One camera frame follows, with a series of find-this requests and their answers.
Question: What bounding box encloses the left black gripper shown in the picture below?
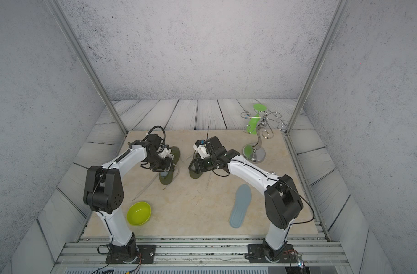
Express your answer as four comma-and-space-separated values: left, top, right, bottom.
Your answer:
147, 153, 177, 172

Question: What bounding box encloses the olive green shoe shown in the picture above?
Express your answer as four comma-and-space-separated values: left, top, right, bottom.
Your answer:
132, 146, 181, 201
189, 152, 202, 179

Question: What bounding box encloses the grey blue insole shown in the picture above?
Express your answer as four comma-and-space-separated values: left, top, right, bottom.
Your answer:
229, 184, 252, 228

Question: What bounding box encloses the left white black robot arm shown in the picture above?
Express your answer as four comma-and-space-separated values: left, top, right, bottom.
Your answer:
83, 125, 181, 263

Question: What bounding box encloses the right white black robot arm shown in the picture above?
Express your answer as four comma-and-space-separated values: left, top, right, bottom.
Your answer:
189, 150, 315, 263

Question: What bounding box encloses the green plastic wine glass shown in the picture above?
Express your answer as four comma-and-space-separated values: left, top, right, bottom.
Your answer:
244, 103, 267, 135

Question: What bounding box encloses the lime green bowl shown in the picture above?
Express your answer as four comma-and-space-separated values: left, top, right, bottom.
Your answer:
126, 202, 152, 226

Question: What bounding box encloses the silver metal cup stand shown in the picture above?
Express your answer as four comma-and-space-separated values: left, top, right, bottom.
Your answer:
241, 109, 287, 163

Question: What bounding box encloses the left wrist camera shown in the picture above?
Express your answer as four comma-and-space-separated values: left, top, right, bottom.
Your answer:
158, 145, 172, 159

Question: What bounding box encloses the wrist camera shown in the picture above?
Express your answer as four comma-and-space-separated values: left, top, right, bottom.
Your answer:
193, 140, 210, 159
158, 145, 172, 159

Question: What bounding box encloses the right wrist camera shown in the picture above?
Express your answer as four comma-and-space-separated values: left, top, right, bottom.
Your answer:
193, 140, 210, 159

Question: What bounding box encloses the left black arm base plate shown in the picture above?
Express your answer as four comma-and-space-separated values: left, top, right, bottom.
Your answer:
105, 244, 157, 264

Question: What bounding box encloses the aluminium front rail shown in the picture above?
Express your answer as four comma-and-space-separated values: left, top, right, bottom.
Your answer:
50, 237, 353, 274

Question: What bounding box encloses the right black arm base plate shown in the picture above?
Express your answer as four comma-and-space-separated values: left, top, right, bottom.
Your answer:
244, 244, 298, 264

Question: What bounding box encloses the right aluminium frame post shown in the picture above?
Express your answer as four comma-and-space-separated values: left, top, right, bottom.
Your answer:
285, 0, 350, 135

